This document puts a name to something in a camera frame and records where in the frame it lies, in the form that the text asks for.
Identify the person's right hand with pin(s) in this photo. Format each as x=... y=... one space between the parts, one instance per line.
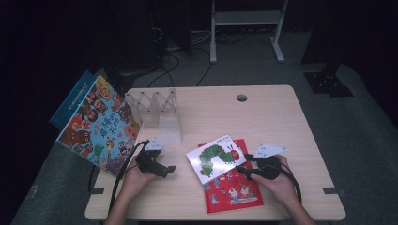
x=280 y=187

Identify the white metal stand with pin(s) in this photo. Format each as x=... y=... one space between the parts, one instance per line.
x=247 y=18

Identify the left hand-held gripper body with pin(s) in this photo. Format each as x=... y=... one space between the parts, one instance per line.
x=150 y=161

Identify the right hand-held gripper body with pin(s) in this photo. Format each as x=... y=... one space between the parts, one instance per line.
x=269 y=167

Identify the dark blue picture book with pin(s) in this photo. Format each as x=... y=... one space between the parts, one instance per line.
x=73 y=101

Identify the white caterpillar picture book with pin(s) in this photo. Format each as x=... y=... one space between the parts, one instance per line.
x=216 y=159

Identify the black floor base plate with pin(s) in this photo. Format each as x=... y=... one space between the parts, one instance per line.
x=328 y=83

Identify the clear acrylic book rack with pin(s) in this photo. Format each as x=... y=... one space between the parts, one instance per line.
x=170 y=128

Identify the red picture book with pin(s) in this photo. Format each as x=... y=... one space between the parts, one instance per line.
x=234 y=195

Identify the colourful animal picture book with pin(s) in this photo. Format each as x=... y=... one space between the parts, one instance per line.
x=100 y=131

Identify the person's left hand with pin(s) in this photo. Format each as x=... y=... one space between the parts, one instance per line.
x=134 y=184

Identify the black stand foot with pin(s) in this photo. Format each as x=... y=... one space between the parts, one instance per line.
x=120 y=84

